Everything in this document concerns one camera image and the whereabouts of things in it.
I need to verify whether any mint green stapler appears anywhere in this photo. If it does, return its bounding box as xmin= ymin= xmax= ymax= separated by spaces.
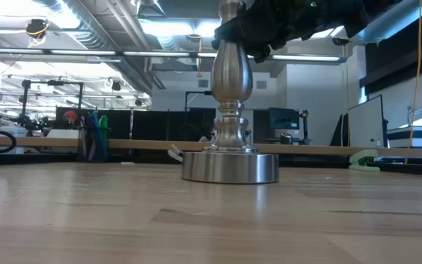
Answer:
xmin=348 ymin=148 xmax=381 ymax=173

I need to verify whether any black aluminium table frame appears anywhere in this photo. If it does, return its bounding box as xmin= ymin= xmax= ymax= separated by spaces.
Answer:
xmin=0 ymin=151 xmax=422 ymax=177

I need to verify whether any black mesh pen cup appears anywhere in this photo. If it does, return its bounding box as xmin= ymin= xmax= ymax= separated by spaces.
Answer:
xmin=77 ymin=124 xmax=110 ymax=164

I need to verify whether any silver metal lamp base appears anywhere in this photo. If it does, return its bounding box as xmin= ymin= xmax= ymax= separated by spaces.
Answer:
xmin=180 ymin=0 xmax=280 ymax=185

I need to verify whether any long ceiling light strip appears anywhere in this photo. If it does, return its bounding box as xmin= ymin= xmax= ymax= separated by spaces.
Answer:
xmin=0 ymin=46 xmax=346 ymax=62

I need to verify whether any blue marker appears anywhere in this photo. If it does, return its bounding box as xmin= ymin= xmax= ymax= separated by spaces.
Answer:
xmin=89 ymin=111 xmax=101 ymax=147

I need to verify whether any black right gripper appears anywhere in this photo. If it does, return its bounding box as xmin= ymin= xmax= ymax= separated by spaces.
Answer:
xmin=211 ymin=0 xmax=371 ymax=62

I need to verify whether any tan wooden desk top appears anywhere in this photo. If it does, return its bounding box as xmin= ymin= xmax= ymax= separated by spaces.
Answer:
xmin=0 ymin=134 xmax=422 ymax=160

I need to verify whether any black computer monitor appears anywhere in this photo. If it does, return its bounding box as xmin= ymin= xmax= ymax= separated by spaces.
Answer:
xmin=268 ymin=106 xmax=301 ymax=131

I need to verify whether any white whiteboard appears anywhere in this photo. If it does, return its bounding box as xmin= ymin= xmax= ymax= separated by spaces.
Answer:
xmin=347 ymin=94 xmax=387 ymax=149

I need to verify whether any black gantry frame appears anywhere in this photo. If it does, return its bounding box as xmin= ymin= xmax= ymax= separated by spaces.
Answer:
xmin=19 ymin=78 xmax=86 ymax=124

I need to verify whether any black partition wall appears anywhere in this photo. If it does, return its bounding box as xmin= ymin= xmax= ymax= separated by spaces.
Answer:
xmin=55 ymin=106 xmax=218 ymax=142

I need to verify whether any thick yellow cable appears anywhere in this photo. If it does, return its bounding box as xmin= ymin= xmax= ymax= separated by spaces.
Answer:
xmin=404 ymin=0 xmax=422 ymax=165

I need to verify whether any green marker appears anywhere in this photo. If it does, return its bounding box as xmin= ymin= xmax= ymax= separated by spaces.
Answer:
xmin=99 ymin=114 xmax=110 ymax=147

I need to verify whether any clear lamp cord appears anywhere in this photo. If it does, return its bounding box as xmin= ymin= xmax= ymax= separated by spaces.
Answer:
xmin=166 ymin=144 xmax=185 ymax=164

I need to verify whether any red round object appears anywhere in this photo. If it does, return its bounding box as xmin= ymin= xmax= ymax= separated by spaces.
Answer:
xmin=62 ymin=110 xmax=78 ymax=124

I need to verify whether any yellow ceiling cable reel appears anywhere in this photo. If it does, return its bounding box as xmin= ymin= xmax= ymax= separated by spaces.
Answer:
xmin=24 ymin=18 xmax=51 ymax=39

